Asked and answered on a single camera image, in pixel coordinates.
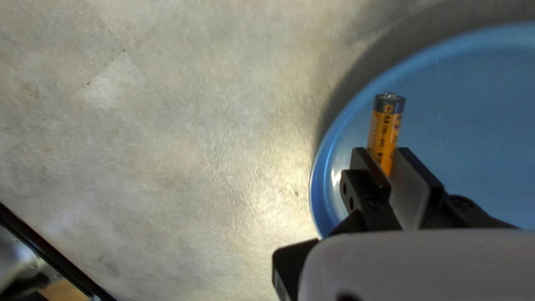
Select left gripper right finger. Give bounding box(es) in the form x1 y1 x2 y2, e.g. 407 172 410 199
391 147 519 230

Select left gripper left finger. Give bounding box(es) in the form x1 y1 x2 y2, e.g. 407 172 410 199
272 147 403 301

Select orange and blue battery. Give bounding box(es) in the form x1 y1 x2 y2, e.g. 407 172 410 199
367 93 406 177

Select blue round container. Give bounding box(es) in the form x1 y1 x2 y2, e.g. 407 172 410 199
308 23 535 239

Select black frame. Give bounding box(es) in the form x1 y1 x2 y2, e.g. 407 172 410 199
0 203 118 301

